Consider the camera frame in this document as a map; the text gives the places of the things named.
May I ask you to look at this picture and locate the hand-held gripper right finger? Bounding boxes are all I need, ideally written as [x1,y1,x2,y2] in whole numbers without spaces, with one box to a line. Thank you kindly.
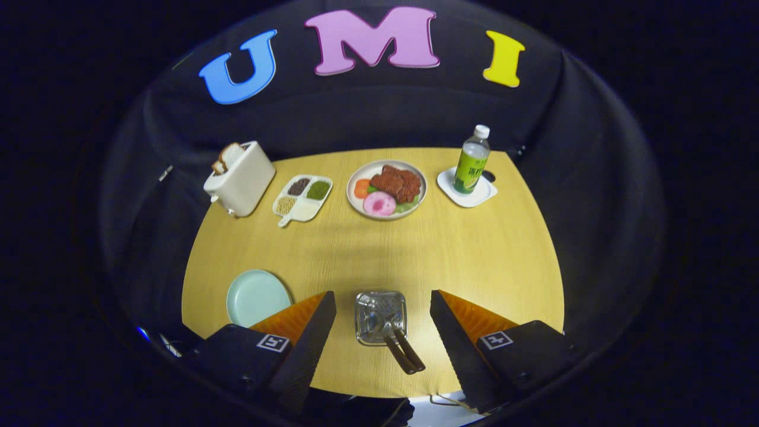
[429,289,585,415]

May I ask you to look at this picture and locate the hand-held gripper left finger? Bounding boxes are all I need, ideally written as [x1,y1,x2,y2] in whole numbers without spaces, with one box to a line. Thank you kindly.
[181,290,337,416]

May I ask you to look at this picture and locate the teal plate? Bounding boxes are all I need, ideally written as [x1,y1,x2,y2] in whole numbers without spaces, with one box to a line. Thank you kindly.
[226,270,293,328]

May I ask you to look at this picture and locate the white divided dish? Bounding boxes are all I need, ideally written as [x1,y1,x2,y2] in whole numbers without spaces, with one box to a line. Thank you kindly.
[272,174,333,228]

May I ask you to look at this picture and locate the white square coaster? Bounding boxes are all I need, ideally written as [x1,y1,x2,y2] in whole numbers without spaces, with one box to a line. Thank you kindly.
[437,167,498,208]

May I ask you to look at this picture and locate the pink radish slice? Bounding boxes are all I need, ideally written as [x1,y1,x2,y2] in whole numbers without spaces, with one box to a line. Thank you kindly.
[363,191,397,217]

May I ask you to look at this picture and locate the brown meat pieces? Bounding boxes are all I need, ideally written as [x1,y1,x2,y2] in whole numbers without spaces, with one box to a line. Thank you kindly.
[370,164,422,204]

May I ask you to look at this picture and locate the white toaster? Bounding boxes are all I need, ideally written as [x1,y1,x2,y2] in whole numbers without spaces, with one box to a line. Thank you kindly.
[203,141,277,218]

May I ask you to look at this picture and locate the green label drink bottle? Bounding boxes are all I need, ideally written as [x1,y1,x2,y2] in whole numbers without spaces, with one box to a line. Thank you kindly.
[452,125,492,195]

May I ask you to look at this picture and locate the round white food plate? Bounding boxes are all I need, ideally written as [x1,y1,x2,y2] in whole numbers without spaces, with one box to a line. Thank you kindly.
[346,160,428,221]

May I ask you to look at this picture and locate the thin white cable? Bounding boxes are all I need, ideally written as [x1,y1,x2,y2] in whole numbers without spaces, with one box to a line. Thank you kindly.
[428,393,478,414]

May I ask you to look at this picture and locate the metal wire basket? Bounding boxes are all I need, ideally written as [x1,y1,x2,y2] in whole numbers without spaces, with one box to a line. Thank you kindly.
[355,291,409,346]

